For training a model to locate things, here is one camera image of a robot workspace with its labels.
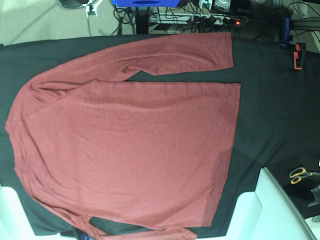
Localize red long-sleeve shirt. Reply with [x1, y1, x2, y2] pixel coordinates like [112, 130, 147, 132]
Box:
[5, 32, 241, 240]

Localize white power strip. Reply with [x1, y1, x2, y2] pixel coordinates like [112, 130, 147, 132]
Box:
[149, 12, 248, 27]

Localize black table cloth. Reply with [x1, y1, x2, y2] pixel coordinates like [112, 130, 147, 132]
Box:
[0, 35, 320, 238]

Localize blue plastic box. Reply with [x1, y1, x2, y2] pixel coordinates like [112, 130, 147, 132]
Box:
[110, 0, 181, 8]

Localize blue clamp at bottom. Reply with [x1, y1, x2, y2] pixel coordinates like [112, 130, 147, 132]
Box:
[73, 228, 94, 240]

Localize blue clamp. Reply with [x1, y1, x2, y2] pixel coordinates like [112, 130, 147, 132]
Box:
[73, 228, 94, 240]
[278, 17, 290, 46]

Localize blue clamp at right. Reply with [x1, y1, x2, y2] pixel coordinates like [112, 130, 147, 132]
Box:
[278, 17, 290, 46]

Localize red and black clamp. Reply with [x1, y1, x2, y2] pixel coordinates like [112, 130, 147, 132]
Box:
[293, 42, 307, 70]

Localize black stand post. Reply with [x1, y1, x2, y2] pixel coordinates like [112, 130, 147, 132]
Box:
[134, 7, 152, 35]

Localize white table frame right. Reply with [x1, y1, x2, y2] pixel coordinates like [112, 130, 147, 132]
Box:
[225, 167, 316, 240]

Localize yellow-handled scissors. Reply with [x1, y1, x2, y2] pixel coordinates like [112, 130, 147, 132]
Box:
[289, 167, 320, 185]

